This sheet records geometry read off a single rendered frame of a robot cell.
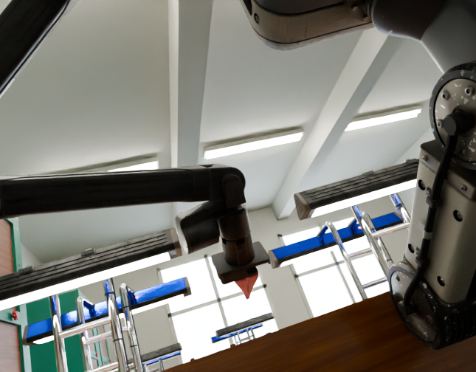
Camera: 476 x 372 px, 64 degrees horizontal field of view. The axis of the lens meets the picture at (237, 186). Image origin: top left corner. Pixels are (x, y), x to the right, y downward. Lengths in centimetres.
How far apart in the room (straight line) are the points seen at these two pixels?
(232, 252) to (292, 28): 38
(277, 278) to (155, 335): 208
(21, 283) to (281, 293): 551
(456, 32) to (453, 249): 24
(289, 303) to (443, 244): 587
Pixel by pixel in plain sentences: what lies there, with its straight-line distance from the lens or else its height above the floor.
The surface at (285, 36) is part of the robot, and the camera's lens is 59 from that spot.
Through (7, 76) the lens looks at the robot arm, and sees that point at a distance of 61.
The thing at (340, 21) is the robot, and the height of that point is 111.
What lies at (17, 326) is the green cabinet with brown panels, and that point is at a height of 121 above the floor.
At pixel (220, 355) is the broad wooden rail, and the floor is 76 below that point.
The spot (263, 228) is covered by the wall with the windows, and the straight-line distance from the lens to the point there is 661.
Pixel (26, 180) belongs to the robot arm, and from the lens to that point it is 60.
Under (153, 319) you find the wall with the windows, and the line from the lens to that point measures 607.
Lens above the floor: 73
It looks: 24 degrees up
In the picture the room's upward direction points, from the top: 20 degrees counter-clockwise
